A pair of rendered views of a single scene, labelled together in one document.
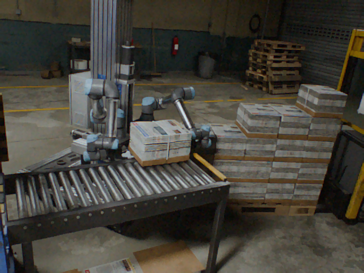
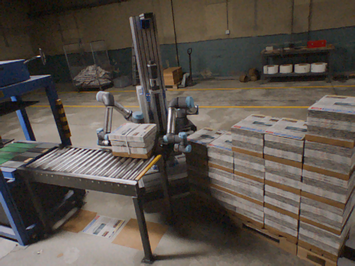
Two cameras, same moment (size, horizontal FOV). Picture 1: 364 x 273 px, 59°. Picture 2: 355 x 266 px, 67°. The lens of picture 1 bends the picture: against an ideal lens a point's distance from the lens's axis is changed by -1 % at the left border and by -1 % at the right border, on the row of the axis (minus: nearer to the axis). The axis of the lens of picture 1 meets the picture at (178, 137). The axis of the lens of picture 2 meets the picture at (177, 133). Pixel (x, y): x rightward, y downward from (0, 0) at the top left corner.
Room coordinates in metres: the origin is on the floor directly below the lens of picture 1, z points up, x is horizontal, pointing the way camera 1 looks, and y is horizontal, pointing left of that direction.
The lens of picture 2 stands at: (1.21, -2.05, 1.90)
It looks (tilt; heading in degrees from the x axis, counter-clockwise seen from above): 22 degrees down; 55
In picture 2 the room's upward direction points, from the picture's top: 7 degrees counter-clockwise
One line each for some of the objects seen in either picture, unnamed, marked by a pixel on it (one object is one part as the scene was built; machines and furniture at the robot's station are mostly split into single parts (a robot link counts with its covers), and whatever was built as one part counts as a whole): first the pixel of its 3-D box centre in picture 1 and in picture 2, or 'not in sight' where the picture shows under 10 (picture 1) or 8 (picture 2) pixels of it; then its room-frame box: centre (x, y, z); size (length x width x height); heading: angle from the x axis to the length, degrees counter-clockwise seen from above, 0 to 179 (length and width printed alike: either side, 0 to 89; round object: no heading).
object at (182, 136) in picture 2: (203, 132); (181, 138); (2.55, -0.21, 0.92); 0.11 x 0.08 x 0.11; 131
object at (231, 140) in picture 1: (235, 169); (244, 182); (2.96, -0.60, 0.42); 1.17 x 0.39 x 0.83; 99
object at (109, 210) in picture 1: (134, 209); (72, 180); (1.62, 0.21, 0.74); 1.34 x 0.05 x 0.12; 120
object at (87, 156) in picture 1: (91, 155); (102, 142); (2.10, 0.60, 0.83); 0.11 x 0.08 x 0.09; 120
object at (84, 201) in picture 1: (79, 189); (68, 160); (1.71, 0.57, 0.77); 0.47 x 0.05 x 0.05; 30
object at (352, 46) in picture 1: (336, 113); not in sight; (3.46, -1.69, 0.97); 0.09 x 0.09 x 1.75; 9
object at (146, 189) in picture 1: (139, 180); (100, 164); (1.90, 0.23, 0.77); 0.47 x 0.05 x 0.05; 30
